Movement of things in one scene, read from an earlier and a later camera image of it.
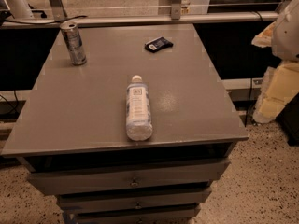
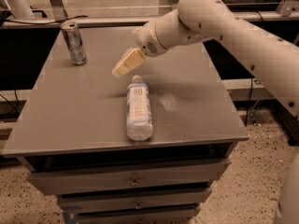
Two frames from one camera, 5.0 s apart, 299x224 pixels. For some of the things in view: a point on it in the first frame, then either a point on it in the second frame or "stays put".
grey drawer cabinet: [71, 135] stays put
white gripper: [287, 36] to [149, 40]
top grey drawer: [132, 176] stays put
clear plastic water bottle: [138, 110] stays put
